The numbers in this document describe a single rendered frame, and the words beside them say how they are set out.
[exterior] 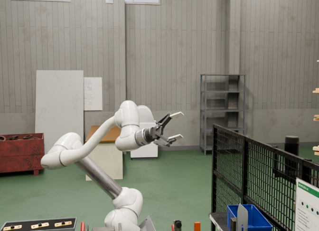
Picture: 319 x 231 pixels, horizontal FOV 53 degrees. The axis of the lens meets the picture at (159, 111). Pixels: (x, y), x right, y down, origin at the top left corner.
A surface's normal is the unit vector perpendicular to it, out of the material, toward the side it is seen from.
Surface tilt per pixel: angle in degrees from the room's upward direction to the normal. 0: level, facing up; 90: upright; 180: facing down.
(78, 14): 90
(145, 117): 90
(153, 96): 90
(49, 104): 76
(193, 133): 90
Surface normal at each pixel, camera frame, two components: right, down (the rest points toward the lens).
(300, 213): -0.99, 0.02
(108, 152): 0.15, 0.09
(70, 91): 0.15, -0.15
